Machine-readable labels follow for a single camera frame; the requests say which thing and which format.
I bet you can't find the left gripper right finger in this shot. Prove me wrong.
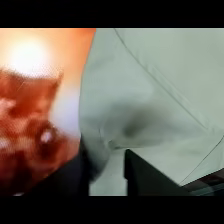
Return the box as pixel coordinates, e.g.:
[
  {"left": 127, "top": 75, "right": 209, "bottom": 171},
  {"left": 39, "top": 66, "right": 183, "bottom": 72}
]
[{"left": 123, "top": 148, "right": 192, "bottom": 197}]

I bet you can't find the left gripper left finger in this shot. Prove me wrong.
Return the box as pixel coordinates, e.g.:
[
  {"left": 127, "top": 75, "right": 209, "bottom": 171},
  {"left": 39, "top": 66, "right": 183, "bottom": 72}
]
[{"left": 27, "top": 135, "right": 92, "bottom": 197}]

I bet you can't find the pale green shirt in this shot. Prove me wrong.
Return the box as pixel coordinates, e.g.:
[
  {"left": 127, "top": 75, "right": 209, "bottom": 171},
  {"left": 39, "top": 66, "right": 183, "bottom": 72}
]
[{"left": 78, "top": 28, "right": 224, "bottom": 197}]

